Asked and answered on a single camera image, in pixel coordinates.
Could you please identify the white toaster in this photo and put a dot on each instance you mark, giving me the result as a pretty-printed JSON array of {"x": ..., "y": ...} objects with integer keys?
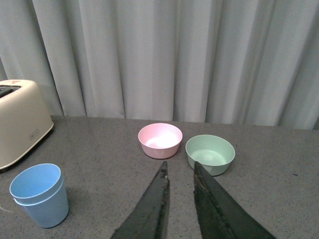
[{"x": 24, "y": 119}]

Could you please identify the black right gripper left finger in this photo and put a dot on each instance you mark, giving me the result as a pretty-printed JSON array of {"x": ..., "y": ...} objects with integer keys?
[{"x": 149, "y": 219}]

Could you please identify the pink bowl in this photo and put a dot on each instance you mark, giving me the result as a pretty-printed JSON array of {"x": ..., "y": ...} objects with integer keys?
[{"x": 160, "y": 140}]

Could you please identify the grey curtain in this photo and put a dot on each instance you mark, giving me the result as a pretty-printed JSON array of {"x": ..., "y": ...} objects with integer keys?
[{"x": 220, "y": 61}]

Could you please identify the green bowl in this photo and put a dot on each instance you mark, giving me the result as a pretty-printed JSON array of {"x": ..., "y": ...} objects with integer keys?
[{"x": 214, "y": 153}]

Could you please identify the blue cup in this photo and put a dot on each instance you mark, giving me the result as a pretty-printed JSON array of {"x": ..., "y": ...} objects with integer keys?
[
  {"x": 50, "y": 212},
  {"x": 36, "y": 184}
]

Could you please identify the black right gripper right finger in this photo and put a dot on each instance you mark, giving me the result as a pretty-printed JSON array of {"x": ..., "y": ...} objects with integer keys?
[{"x": 219, "y": 215}]

